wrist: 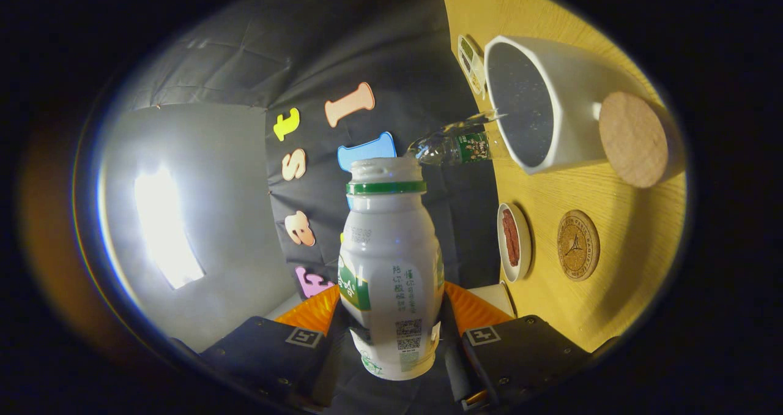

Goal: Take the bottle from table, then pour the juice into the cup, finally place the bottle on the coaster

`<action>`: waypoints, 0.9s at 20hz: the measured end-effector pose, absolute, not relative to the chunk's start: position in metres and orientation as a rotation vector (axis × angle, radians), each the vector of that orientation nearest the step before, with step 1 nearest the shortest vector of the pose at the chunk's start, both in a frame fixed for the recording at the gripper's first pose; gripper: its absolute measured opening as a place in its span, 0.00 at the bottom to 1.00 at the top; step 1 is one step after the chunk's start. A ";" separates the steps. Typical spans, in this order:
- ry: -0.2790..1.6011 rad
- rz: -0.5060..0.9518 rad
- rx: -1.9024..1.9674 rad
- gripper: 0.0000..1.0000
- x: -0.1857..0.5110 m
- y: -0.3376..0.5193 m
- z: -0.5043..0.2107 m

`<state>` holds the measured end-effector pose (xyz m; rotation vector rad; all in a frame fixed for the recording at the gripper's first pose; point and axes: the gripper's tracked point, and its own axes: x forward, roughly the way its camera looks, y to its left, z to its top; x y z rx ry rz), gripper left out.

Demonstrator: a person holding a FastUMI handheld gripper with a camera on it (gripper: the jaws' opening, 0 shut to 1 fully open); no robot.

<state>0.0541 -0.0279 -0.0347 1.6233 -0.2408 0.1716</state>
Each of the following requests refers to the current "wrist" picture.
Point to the wooden table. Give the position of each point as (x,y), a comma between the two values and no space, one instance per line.
(624,268)

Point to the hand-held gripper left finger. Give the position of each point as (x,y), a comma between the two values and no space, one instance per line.
(263,354)

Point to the round cork coaster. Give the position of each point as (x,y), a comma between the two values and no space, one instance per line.
(578,245)

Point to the clear water bottle green label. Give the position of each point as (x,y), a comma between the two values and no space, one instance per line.
(452,147)

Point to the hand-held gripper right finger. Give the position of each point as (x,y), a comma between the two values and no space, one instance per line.
(520,354)

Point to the white round plate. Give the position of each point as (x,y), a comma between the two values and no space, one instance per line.
(524,243)

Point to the black backdrop cloth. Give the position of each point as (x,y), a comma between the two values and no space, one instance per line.
(342,48)

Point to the white divided dish with beans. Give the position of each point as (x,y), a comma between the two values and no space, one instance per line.
(471,63)

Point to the red meat slice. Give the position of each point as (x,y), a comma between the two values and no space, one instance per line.
(514,243)
(505,234)

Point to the white toaster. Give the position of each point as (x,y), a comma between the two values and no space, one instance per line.
(492,297)

